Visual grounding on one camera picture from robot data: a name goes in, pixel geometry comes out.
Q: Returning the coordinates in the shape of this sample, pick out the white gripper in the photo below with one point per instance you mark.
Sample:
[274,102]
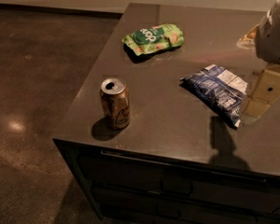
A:
[274,37]

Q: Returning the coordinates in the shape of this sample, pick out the blue chip bag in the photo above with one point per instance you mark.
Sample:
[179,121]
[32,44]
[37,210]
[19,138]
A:
[219,89]

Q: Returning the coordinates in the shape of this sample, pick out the green snack bag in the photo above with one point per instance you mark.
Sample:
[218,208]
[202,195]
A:
[154,39]

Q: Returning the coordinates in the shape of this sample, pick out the orange soda can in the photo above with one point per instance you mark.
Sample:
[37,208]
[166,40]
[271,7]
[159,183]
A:
[115,102]

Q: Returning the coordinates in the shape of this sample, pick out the dark drawer cabinet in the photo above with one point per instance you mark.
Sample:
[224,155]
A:
[154,194]

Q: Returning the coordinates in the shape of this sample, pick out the top drawer handle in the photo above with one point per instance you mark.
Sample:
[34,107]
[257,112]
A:
[199,170]

